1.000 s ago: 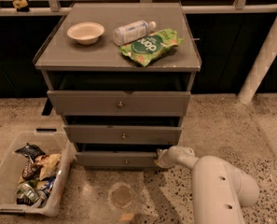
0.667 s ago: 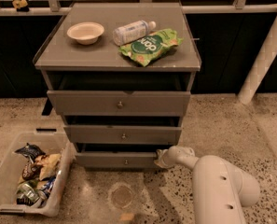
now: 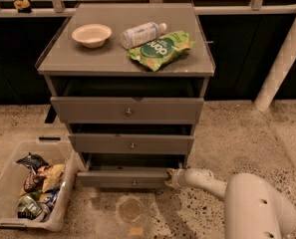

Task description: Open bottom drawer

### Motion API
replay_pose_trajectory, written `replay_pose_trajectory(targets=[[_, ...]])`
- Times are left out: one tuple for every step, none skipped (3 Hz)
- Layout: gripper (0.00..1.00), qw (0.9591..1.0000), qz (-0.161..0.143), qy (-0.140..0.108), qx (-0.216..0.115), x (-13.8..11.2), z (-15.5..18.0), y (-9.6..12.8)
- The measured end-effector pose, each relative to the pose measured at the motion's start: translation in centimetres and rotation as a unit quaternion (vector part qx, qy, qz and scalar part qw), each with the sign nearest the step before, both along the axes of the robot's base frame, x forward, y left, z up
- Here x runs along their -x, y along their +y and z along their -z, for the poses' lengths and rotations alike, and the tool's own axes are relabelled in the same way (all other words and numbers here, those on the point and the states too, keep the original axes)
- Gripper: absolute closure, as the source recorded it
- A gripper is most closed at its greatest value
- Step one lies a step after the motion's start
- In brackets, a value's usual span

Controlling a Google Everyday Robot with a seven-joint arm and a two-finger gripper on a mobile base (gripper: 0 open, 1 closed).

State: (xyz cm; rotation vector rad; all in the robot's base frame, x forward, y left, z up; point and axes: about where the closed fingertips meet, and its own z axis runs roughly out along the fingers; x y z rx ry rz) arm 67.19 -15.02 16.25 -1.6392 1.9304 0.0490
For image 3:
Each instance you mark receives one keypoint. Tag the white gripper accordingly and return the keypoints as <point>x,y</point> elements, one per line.
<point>178,178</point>

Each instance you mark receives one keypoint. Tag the grey bottom drawer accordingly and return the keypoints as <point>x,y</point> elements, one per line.
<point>115,170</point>

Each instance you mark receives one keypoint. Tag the grey drawer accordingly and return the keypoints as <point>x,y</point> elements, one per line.
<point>115,170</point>
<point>131,143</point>
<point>128,110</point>

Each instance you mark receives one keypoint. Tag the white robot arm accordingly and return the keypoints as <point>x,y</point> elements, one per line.
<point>253,209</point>

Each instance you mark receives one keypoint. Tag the grey middle drawer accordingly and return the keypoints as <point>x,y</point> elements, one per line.
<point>131,143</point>

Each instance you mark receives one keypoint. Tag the grey drawer cabinet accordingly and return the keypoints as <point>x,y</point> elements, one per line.
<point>72,70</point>

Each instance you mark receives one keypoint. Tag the grey top drawer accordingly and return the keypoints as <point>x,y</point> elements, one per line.
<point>128,110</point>

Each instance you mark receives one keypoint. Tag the yellow chip bag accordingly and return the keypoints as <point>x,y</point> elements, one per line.
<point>52,176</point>

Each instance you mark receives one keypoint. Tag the blue white soda can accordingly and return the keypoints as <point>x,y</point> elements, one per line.
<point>49,202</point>

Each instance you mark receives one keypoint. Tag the green snack bag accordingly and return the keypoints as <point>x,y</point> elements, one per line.
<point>162,50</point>

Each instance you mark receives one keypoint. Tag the dark blue chip bag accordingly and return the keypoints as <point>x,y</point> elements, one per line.
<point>33,161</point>

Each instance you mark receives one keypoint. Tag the brown snack bag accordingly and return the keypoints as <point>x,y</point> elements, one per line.
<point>33,182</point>

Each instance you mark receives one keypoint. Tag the clear plastic bin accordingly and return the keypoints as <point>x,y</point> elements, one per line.
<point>13,175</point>

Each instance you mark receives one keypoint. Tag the clear plastic bottle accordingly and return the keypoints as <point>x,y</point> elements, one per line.
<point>141,34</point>

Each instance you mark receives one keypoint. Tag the white paper bowl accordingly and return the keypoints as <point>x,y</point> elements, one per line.
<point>92,35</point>

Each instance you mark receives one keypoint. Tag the white diagonal pillar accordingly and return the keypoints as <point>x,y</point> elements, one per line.
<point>278,72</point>

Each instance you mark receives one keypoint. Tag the yellow black toy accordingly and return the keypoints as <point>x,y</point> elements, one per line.
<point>22,6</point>

